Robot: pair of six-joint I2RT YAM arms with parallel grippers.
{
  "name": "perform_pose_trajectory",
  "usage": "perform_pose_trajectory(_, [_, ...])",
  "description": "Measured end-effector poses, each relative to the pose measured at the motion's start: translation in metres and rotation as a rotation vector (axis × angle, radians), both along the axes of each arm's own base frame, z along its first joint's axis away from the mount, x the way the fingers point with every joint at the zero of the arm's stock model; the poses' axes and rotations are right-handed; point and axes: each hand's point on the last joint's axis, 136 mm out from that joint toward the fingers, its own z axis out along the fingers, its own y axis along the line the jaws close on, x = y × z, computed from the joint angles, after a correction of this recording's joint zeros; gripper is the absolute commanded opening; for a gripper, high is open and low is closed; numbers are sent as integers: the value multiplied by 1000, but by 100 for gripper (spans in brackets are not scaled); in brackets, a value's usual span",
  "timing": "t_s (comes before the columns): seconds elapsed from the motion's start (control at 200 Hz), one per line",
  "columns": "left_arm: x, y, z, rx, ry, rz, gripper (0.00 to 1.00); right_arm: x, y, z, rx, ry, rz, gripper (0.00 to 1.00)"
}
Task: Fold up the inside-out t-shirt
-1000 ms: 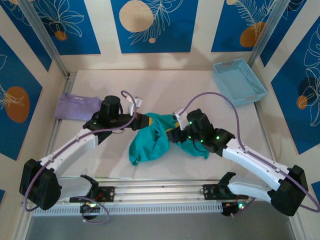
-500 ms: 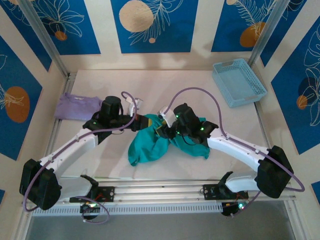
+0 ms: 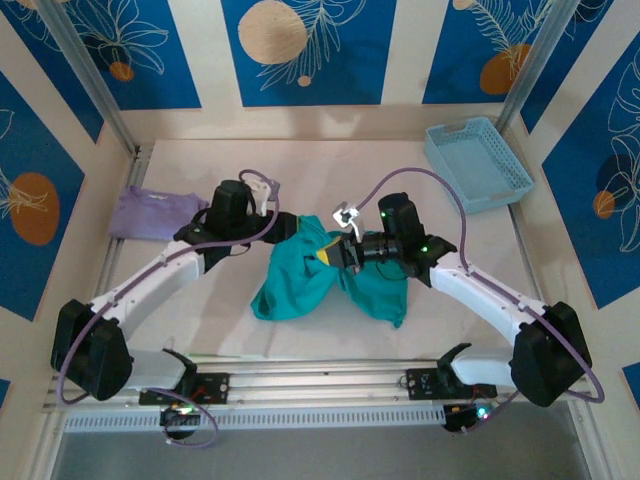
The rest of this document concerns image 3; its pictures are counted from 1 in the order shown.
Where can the teal t-shirt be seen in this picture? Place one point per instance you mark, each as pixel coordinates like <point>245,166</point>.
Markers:
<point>295,290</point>

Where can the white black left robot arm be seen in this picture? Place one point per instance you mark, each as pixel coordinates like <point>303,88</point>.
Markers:
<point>150,275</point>

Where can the folded purple t-shirt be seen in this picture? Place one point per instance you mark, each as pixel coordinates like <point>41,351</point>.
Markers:
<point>145,215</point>

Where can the light blue plastic basket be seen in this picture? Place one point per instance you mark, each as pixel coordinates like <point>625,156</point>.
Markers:
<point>475,165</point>

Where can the black controller board with LED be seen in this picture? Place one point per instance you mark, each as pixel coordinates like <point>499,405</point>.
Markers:
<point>460,417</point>
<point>180,422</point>

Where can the long aluminium base rail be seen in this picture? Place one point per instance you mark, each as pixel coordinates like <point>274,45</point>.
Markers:
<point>320,385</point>

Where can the blue floral wall panel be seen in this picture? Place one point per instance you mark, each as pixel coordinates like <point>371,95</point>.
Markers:
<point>4,395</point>
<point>632,380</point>
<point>350,50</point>
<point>175,75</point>
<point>590,200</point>
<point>580,50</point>
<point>40,60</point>
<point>30,150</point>
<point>450,50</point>

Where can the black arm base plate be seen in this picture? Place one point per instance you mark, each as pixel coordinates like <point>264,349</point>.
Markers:
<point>420,382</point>
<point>215,387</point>

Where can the aluminium frame post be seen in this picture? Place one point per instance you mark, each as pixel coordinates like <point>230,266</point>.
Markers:
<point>535,65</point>
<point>90,75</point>

